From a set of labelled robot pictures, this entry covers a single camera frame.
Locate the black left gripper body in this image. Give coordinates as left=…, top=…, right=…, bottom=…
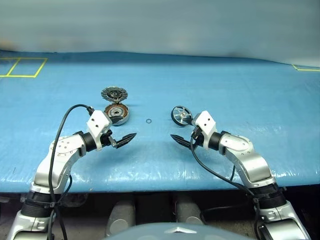
left=100, top=128, right=118, bottom=150

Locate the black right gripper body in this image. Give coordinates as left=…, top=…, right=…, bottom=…
left=190, top=125, right=205, bottom=148

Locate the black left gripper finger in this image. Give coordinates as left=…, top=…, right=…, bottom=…
left=116, top=138, right=133, bottom=150
left=117, top=132, right=138, bottom=144

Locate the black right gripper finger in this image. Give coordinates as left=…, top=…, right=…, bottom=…
left=174, top=139, right=193, bottom=151
left=170, top=134, right=192, bottom=146

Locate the silver spoked motor rotor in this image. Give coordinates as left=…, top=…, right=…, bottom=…
left=171, top=105, right=194, bottom=129

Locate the motor stator with copper coils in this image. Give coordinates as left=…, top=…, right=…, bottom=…
left=103, top=102, right=131, bottom=127

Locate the blue plastic table cover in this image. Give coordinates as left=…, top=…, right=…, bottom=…
left=0, top=50, right=320, bottom=194

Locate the grey rounded robot leg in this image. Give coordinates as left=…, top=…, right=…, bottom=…
left=174, top=194, right=207, bottom=226
left=104, top=199, right=136, bottom=237

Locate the grey robot torso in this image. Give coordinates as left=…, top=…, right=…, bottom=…
left=104, top=222, right=251, bottom=240

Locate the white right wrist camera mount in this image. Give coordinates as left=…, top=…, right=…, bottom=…
left=194, top=110, right=218, bottom=150

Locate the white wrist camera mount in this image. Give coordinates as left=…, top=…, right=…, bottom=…
left=86, top=109, right=113, bottom=151
left=194, top=110, right=218, bottom=150

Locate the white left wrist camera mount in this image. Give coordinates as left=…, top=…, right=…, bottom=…
left=86, top=109, right=113, bottom=151

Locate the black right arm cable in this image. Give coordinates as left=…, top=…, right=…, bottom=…
left=189, top=129, right=263, bottom=240

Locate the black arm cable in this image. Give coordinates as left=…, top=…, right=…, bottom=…
left=47, top=104, right=95, bottom=240
left=189, top=129, right=263, bottom=240

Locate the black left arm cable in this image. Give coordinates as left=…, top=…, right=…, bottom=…
left=47, top=104, right=95, bottom=240

